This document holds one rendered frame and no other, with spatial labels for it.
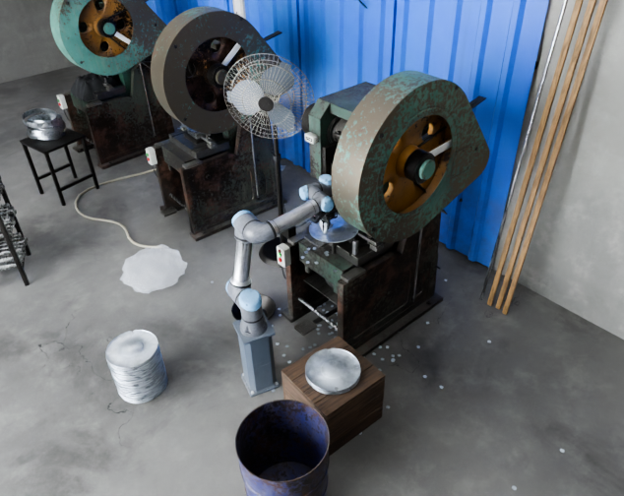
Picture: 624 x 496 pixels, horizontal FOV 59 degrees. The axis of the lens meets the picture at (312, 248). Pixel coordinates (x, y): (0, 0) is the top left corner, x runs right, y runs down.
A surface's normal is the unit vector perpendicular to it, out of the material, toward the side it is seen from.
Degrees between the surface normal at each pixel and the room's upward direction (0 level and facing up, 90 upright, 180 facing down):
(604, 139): 90
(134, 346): 0
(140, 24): 90
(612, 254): 90
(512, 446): 0
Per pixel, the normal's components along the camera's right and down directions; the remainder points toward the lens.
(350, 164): -0.73, 0.16
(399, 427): -0.03, -0.80
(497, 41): -0.76, 0.40
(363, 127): -0.59, -0.22
